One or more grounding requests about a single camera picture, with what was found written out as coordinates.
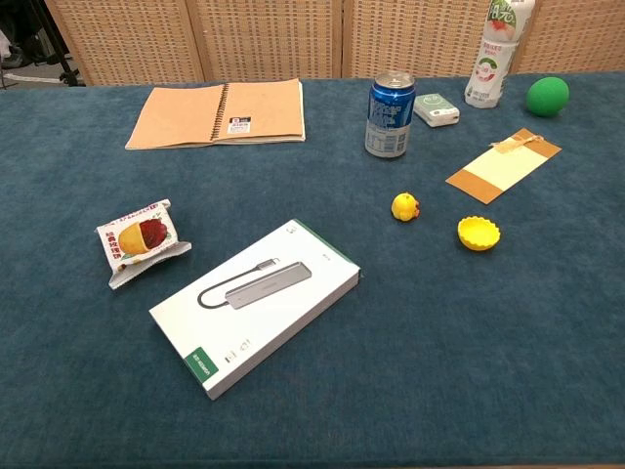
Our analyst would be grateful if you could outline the small yellow round object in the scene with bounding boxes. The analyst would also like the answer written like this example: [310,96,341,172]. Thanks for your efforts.
[391,192,423,224]

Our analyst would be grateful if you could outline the yellow cupcake mould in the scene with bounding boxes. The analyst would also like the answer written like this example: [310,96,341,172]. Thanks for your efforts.
[456,216,503,253]

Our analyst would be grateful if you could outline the cardboard piece with white label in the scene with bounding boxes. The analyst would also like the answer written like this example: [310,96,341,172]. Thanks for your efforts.
[444,127,562,204]

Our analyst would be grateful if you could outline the blue table cloth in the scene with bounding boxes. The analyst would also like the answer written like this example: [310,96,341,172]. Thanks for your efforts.
[0,72,625,469]

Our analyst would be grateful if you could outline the white USB hub box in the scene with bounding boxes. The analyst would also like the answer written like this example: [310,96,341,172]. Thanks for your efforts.
[147,218,363,402]

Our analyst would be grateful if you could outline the blue drink can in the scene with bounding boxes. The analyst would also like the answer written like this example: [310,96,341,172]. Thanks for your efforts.
[364,71,417,160]

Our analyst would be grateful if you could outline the brown spiral notebook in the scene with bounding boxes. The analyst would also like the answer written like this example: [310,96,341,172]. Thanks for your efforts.
[125,77,307,151]

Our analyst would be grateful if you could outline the small green white box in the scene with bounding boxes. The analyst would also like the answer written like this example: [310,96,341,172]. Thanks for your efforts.
[412,92,461,129]

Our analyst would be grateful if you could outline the white snack packet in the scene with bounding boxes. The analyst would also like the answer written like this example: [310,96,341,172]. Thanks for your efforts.
[96,198,192,292]

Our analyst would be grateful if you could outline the wicker folding screen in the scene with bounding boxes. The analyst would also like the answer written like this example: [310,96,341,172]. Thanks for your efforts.
[43,0,625,87]

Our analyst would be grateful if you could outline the plastic drink bottle yellow cap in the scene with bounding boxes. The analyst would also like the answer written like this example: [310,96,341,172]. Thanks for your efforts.
[463,0,537,109]

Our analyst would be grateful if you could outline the green foam ball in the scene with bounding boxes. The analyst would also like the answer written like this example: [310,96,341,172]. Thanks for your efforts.
[524,76,571,118]

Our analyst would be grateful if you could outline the black tripod stand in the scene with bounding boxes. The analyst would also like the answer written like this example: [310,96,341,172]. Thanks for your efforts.
[28,0,82,89]

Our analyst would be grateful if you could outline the black office chair base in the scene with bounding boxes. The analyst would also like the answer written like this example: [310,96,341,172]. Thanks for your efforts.
[0,42,26,70]

